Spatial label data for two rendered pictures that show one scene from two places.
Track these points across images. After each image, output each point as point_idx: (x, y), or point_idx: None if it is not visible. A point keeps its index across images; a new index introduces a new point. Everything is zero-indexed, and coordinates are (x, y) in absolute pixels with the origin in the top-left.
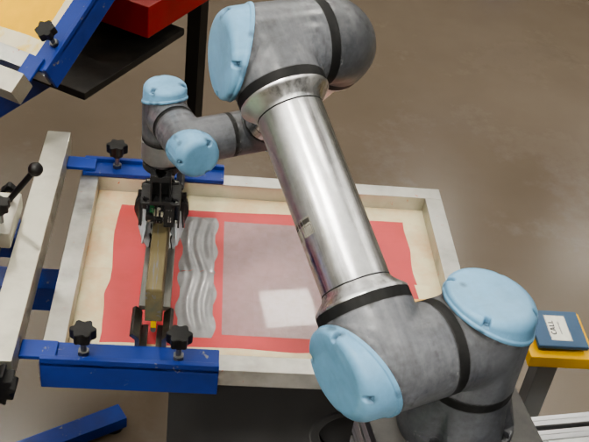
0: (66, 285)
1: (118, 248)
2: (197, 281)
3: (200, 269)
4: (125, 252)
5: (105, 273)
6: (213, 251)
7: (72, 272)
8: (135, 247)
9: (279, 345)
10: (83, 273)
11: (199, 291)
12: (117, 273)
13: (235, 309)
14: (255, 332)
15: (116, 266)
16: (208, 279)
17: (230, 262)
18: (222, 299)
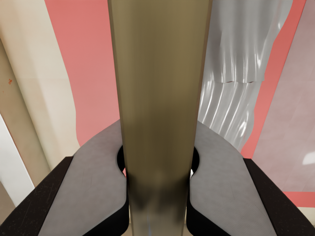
0: (10, 171)
1: (60, 11)
2: (226, 108)
3: (237, 77)
4: (79, 24)
5: (62, 93)
6: (281, 4)
7: (2, 144)
8: (97, 3)
9: (306, 200)
10: (24, 96)
11: (226, 135)
12: (83, 91)
13: (272, 154)
14: (285, 187)
15: (74, 72)
16: (246, 102)
17: (306, 43)
18: (258, 138)
